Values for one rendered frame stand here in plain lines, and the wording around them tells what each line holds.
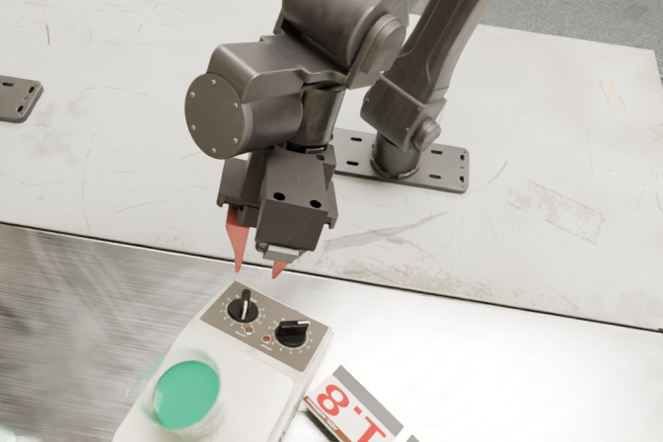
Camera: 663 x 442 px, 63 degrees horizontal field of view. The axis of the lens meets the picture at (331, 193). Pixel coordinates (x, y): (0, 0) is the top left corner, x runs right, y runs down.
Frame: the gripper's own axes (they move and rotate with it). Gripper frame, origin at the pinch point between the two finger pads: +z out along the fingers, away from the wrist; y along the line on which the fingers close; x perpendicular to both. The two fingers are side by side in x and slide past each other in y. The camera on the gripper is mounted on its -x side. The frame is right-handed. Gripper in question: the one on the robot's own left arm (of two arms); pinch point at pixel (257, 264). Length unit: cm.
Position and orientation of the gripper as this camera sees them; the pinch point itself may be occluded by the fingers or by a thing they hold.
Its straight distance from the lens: 52.1
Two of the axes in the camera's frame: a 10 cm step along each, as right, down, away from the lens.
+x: -0.8, -5.3, 8.4
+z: -2.9, 8.2, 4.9
